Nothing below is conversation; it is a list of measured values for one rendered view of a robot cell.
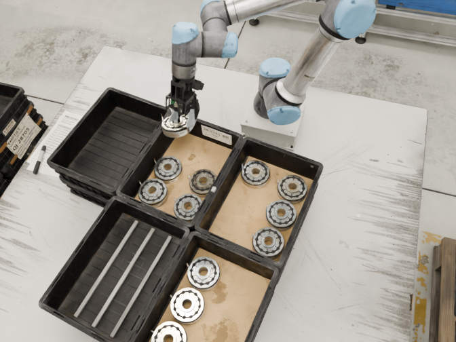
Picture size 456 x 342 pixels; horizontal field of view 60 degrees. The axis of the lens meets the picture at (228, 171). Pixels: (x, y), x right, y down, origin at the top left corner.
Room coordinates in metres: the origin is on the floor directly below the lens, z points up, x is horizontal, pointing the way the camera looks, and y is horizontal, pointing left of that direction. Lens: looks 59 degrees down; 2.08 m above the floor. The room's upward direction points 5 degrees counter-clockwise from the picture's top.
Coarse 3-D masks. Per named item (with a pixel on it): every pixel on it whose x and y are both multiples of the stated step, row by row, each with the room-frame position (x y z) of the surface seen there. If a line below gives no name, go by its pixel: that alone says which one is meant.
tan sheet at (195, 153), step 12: (180, 144) 0.90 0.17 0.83; (192, 144) 0.90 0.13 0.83; (204, 144) 0.89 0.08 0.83; (216, 144) 0.89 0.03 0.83; (180, 156) 0.85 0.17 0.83; (192, 156) 0.84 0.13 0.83; (204, 156) 0.84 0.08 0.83; (216, 156) 0.83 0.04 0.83; (228, 156) 0.83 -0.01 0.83; (168, 168) 0.80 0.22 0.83; (192, 168) 0.79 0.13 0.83; (204, 168) 0.78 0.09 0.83; (216, 168) 0.78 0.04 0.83; (180, 180) 0.74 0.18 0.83; (168, 192) 0.70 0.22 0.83; (180, 192) 0.69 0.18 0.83; (168, 204) 0.65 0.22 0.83
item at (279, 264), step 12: (240, 144) 0.81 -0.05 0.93; (264, 144) 0.80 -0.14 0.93; (300, 156) 0.74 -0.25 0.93; (228, 168) 0.71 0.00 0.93; (216, 192) 0.62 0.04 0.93; (312, 192) 0.59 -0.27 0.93; (204, 216) 0.54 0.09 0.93; (300, 216) 0.52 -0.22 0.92; (228, 240) 0.45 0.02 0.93; (288, 240) 0.44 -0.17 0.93; (276, 264) 0.37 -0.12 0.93
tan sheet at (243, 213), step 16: (240, 176) 0.73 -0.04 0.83; (272, 176) 0.72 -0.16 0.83; (240, 192) 0.67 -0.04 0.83; (256, 192) 0.66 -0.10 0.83; (272, 192) 0.66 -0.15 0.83; (224, 208) 0.61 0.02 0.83; (240, 208) 0.61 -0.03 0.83; (256, 208) 0.60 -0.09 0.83; (224, 224) 0.55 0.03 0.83; (240, 224) 0.55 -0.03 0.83; (256, 224) 0.54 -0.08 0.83; (240, 240) 0.49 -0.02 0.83
